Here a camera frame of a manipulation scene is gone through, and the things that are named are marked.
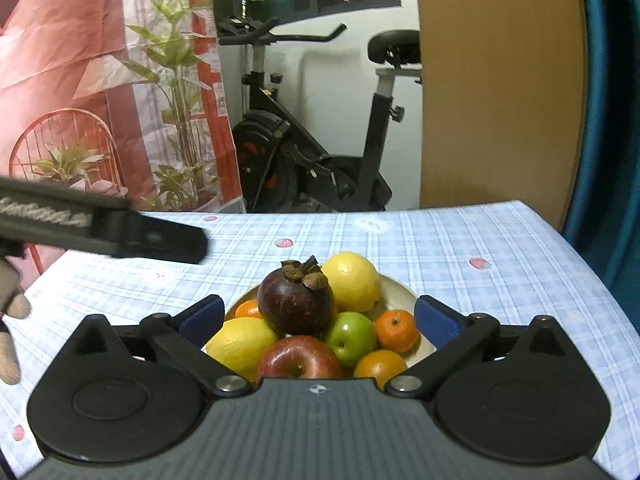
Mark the red apple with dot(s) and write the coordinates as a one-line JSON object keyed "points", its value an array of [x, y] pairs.
{"points": [[300, 357]]}

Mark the yellow lemon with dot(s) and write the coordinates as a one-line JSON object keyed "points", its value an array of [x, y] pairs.
{"points": [[237, 345], [355, 280]]}

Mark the orange tangerine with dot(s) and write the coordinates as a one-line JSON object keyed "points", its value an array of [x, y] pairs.
{"points": [[377, 365], [397, 330], [247, 309]]}

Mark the person's left hand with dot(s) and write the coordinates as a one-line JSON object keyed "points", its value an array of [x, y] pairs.
{"points": [[15, 305]]}

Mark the dark purple mangosteen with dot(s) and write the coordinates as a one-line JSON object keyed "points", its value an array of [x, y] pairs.
{"points": [[295, 305]]}

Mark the printed backdrop cloth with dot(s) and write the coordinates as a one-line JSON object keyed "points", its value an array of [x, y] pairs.
{"points": [[75, 60]]}

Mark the green apple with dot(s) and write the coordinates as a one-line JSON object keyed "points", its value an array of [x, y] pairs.
{"points": [[350, 337]]}

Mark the blue checked tablecloth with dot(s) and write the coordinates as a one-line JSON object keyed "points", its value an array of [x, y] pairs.
{"points": [[450, 240]]}

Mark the beige round plate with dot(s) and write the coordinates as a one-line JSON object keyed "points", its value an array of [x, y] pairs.
{"points": [[397, 292]]}

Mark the blue curtain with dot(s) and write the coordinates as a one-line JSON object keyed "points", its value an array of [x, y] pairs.
{"points": [[615, 135]]}

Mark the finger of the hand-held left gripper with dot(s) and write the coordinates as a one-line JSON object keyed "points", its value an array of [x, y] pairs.
{"points": [[170, 242]]}

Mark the wooden door panel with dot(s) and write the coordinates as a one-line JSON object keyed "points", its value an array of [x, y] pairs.
{"points": [[500, 110]]}

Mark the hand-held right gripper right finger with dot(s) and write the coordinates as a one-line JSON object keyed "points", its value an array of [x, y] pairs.
{"points": [[436, 322]]}

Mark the black exercise bike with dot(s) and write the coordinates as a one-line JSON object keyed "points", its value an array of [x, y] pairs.
{"points": [[280, 160]]}

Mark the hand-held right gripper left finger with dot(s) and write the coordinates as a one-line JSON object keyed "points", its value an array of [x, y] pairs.
{"points": [[202, 317]]}

